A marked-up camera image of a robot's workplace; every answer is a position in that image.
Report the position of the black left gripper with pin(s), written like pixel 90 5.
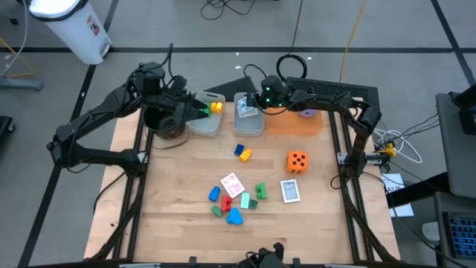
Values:
pixel 169 101

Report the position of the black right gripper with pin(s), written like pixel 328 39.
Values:
pixel 275 95

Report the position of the grey clear-cased card deck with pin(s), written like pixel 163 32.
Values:
pixel 253 113

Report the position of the green two-by-four brick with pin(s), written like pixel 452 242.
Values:
pixel 206 111

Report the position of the yellow single-stud block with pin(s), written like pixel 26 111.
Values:
pixel 245 155
pixel 213 108

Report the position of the purple foam die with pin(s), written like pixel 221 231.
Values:
pixel 308 112

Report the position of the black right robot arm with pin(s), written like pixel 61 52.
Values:
pixel 327 101

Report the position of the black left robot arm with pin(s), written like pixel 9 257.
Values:
pixel 96 113

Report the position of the grey plastic storage bin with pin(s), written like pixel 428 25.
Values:
pixel 208 128
pixel 249 128

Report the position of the black wedge panel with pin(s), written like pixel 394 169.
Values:
pixel 230 88

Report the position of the yellow stepped block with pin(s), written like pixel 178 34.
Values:
pixel 220 107

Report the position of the black jack-o-lantern bucket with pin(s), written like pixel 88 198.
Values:
pixel 163 124

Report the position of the orange plastic storage bin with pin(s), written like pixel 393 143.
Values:
pixel 294 126

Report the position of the dark blue square brick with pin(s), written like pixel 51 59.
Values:
pixel 239 149

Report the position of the orange foam die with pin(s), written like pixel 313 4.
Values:
pixel 296 162

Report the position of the black perforated panel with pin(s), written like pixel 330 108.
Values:
pixel 334 87

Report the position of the pink playing card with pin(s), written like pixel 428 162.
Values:
pixel 232 185

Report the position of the blue single-stud block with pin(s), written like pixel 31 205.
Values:
pixel 214 194

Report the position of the bright green toy block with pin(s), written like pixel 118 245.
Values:
pixel 261 191

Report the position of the black-and-white playing card deck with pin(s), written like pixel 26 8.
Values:
pixel 290 191

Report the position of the light cyan flat brick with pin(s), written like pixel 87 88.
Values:
pixel 245 200

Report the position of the red toy block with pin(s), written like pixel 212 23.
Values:
pixel 226 203

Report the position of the dark green toy block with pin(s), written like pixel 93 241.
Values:
pixel 216 211

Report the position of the large light blue block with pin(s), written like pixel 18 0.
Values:
pixel 235 217

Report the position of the white trash can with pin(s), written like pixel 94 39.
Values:
pixel 70 26

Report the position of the white paper sheet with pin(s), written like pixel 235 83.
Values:
pixel 394 182

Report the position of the grey stand base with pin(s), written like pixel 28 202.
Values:
pixel 20 83

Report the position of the black floor object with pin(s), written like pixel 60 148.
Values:
pixel 5 124

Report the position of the black desk device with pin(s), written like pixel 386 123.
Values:
pixel 466 111

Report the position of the white rounded desk object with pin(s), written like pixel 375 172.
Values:
pixel 431 231

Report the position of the backlit keyboard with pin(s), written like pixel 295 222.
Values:
pixel 463 234

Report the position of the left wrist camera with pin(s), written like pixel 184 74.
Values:
pixel 179 83

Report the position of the silver metal bracket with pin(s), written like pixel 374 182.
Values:
pixel 342 158

